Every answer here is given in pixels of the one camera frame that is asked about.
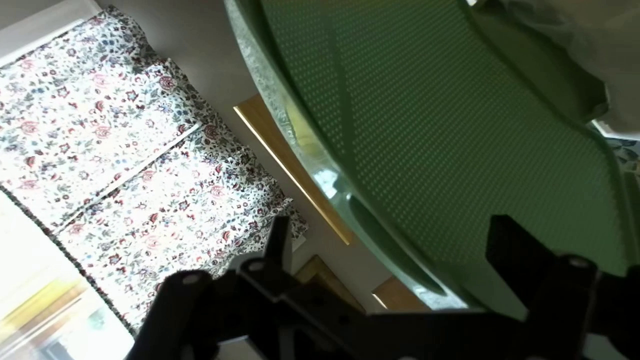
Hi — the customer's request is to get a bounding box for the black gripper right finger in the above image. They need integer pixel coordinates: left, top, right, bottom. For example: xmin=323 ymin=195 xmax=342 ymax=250
xmin=484 ymin=215 xmax=640 ymax=360

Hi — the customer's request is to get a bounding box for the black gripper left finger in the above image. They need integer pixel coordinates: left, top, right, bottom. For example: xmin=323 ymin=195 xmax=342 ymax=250
xmin=124 ymin=215 xmax=315 ymax=360

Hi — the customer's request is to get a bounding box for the green compost bin with lid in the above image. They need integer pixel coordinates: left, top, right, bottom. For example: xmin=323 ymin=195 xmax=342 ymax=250
xmin=224 ymin=0 xmax=640 ymax=314

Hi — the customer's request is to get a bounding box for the right wooden chair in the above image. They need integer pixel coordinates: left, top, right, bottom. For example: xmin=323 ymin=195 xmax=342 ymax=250
xmin=233 ymin=96 xmax=353 ymax=246

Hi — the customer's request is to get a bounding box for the middle floral curtain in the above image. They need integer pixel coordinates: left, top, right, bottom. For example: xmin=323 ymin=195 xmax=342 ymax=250
xmin=0 ymin=9 xmax=291 ymax=330

